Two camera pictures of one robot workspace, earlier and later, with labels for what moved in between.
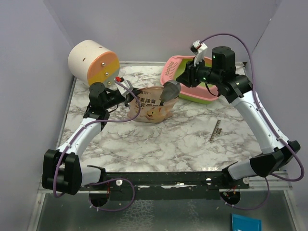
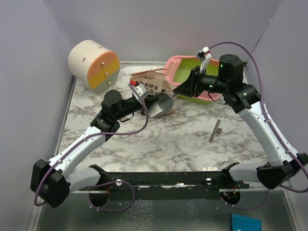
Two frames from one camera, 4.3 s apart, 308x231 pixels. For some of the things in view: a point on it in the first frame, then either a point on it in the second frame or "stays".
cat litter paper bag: [152, 109] -> [154, 80]
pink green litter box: [171, 67] stays
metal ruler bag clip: [216, 130] stays
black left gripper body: [113, 99] -> [130, 107]
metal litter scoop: [171, 89] -> [164, 105]
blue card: [243, 223] stays
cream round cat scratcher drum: [90, 62] stays
